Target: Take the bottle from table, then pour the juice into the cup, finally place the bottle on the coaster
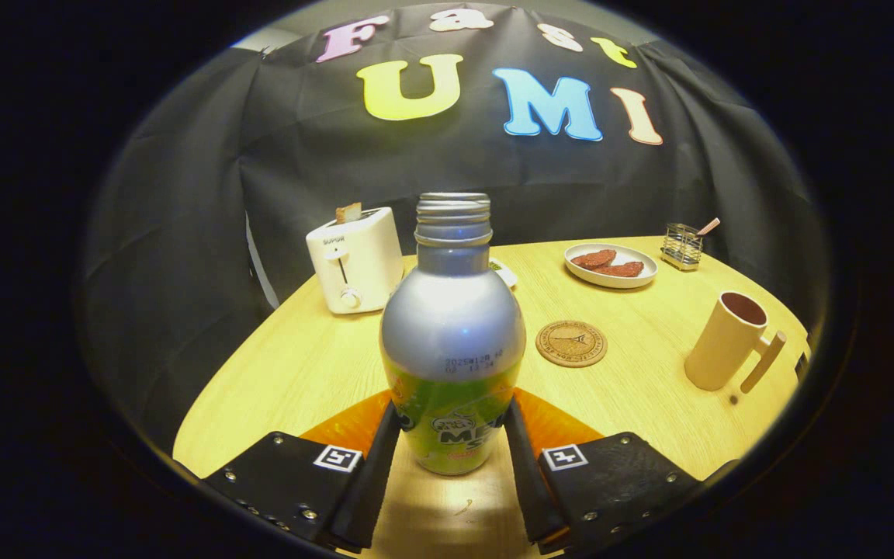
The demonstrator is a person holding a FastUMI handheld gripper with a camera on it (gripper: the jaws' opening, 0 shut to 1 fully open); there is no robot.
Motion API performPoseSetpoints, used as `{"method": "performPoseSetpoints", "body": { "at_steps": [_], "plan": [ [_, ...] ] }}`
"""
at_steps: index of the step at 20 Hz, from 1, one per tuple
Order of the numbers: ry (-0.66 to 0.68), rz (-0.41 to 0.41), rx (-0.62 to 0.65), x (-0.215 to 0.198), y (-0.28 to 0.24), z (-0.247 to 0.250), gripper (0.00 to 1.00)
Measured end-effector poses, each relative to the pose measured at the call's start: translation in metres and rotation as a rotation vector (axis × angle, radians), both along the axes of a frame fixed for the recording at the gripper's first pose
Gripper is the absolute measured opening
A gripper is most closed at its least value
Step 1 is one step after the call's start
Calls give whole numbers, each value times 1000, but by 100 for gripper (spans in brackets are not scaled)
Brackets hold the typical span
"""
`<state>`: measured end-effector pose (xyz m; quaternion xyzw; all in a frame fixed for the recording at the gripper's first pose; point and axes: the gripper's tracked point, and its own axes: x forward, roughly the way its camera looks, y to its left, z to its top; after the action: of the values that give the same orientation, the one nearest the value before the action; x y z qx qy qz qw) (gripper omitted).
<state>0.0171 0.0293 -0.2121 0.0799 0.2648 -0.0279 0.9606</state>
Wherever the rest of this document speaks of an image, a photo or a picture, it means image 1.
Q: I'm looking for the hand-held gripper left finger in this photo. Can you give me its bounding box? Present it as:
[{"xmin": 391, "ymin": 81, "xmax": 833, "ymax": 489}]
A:
[{"xmin": 203, "ymin": 390, "xmax": 403, "ymax": 554}]

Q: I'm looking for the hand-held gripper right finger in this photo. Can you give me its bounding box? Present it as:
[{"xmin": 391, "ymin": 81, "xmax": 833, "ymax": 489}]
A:
[{"xmin": 503, "ymin": 388, "xmax": 739, "ymax": 556}]

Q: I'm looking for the round cork coaster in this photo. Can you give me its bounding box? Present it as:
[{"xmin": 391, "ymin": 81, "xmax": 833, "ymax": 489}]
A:
[{"xmin": 535, "ymin": 320, "xmax": 608, "ymax": 368}]

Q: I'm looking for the silver green juice bottle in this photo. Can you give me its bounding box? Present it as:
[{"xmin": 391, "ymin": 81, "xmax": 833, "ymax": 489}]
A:
[{"xmin": 379, "ymin": 193, "xmax": 527, "ymax": 476}]

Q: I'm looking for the cream cup with wooden handle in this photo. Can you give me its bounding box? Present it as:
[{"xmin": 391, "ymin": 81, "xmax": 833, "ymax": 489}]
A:
[{"xmin": 684, "ymin": 291, "xmax": 788, "ymax": 394}]

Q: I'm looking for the wooden table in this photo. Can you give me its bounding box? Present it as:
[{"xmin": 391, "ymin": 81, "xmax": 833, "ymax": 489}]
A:
[{"xmin": 173, "ymin": 237, "xmax": 811, "ymax": 559}]

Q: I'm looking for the white round plate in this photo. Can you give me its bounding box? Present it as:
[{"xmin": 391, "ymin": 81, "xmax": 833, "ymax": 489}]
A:
[{"xmin": 563, "ymin": 243, "xmax": 659, "ymax": 290}]

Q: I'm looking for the white toaster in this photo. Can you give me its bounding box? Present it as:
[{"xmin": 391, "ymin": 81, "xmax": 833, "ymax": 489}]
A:
[{"xmin": 306, "ymin": 207, "xmax": 405, "ymax": 315}]

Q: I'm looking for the black backdrop cloth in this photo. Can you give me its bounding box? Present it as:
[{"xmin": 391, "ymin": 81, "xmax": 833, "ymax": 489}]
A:
[{"xmin": 78, "ymin": 4, "xmax": 832, "ymax": 459}]

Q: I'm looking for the wire utensil holder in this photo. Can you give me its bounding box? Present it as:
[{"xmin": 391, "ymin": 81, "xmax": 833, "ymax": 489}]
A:
[{"xmin": 660, "ymin": 223, "xmax": 704, "ymax": 272}]

